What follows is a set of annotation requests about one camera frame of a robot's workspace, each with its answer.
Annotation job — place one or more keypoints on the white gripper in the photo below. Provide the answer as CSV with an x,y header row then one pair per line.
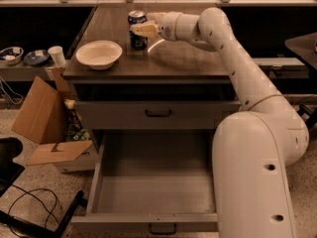
x,y
167,26

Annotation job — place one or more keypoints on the blue pepsi can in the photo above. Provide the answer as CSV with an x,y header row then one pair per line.
x,y
137,17

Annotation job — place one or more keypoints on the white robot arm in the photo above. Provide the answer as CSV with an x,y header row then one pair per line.
x,y
251,148

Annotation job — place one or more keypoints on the grey drawer cabinet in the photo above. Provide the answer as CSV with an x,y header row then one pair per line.
x,y
165,71

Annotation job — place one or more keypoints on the closed top drawer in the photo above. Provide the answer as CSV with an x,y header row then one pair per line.
x,y
146,115

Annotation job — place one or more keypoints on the open middle drawer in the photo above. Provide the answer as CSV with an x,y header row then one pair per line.
x,y
152,181

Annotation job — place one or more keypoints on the white paper bowl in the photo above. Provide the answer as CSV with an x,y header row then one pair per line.
x,y
99,55

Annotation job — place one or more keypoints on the white paper cup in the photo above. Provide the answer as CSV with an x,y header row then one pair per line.
x,y
56,52

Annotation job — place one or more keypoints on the dark blue bowl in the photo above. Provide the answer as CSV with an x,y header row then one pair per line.
x,y
36,58

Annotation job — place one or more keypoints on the grey low shelf bench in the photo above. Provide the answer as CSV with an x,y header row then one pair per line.
x,y
22,72

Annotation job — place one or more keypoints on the open cardboard box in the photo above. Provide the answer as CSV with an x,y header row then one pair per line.
x,y
45,118

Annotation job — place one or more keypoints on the blue patterned bowl left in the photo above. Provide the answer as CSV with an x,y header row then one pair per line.
x,y
11,55

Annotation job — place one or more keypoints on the black table leg stand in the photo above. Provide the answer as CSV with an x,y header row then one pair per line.
x,y
311,116

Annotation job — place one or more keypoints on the black chair seat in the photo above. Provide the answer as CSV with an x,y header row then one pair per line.
x,y
10,148

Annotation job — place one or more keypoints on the black chair base leg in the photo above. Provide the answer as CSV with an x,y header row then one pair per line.
x,y
52,228

